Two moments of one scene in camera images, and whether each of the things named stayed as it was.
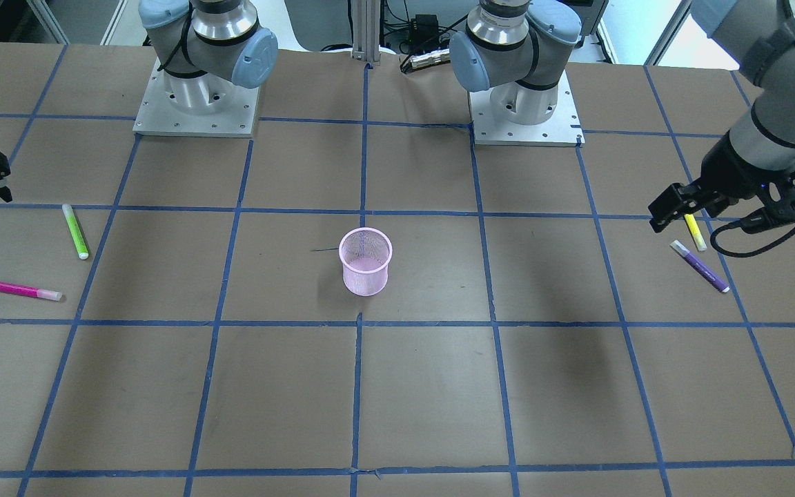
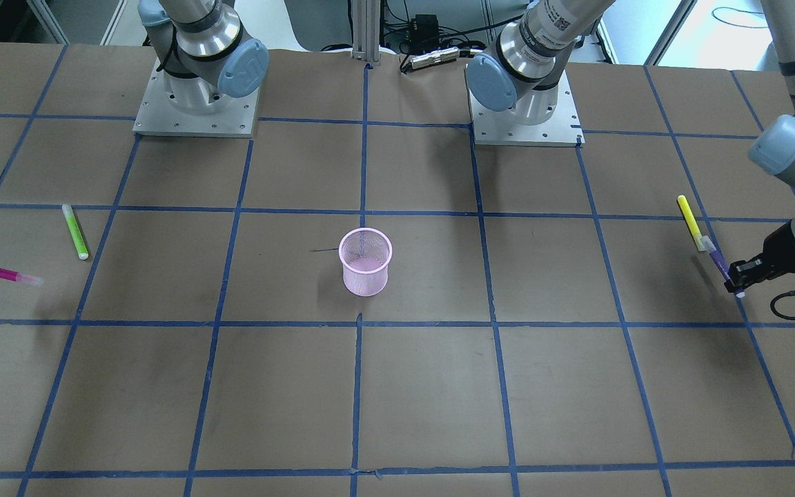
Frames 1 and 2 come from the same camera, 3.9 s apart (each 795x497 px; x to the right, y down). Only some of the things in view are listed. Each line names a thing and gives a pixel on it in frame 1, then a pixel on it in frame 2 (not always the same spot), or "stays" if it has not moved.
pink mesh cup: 365,253 stays
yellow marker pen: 696,232 stays
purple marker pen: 700,266 -> 720,263
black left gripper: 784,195 -> 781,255
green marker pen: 75,232 stays
